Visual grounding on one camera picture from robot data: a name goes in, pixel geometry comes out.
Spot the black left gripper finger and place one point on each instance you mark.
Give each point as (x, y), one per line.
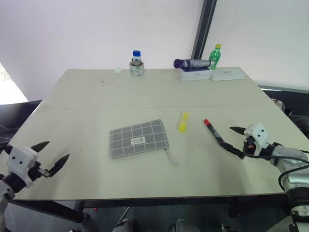
(40, 145)
(59, 164)

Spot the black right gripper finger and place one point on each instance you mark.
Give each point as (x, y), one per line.
(233, 148)
(237, 130)

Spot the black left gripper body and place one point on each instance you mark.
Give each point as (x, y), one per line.
(34, 172)

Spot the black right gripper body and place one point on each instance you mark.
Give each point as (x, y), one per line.
(249, 145)

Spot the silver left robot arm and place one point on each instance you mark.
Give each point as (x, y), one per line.
(7, 191)

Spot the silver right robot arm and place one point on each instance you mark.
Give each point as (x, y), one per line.
(292, 169)

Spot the grey checked cloth pouch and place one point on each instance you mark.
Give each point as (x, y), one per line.
(137, 139)

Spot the black marker with red cap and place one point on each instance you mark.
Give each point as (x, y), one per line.
(212, 130)

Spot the black side table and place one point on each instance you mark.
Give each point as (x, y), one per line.
(17, 116)

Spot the small white and red device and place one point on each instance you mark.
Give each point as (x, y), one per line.
(279, 103)

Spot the yellow highlighter pen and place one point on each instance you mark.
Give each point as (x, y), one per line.
(183, 122)

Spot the flat white box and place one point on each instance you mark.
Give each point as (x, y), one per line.
(228, 73)

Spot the dark window ledge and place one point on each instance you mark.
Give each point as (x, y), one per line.
(282, 87)

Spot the white box with purple lid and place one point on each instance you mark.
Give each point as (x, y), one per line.
(195, 74)

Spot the green bottle with yellow cap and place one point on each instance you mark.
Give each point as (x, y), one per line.
(215, 56)

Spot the folded purple grey umbrella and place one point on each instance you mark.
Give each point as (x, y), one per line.
(193, 63)

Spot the dark rounded shape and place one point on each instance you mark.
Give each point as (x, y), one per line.
(181, 226)
(125, 226)

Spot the dark grey vertical pillar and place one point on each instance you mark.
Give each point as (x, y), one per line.
(202, 29)

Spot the small white cap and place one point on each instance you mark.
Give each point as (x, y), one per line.
(117, 70)

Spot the white bottle with blue cap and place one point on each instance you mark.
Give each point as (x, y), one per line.
(136, 56)

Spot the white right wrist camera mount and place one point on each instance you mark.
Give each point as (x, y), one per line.
(257, 134)

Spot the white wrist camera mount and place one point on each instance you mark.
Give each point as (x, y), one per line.
(257, 134)
(20, 160)

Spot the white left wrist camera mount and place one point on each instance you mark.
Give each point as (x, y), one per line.
(20, 160)

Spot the black table frame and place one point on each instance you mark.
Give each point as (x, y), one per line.
(60, 210)

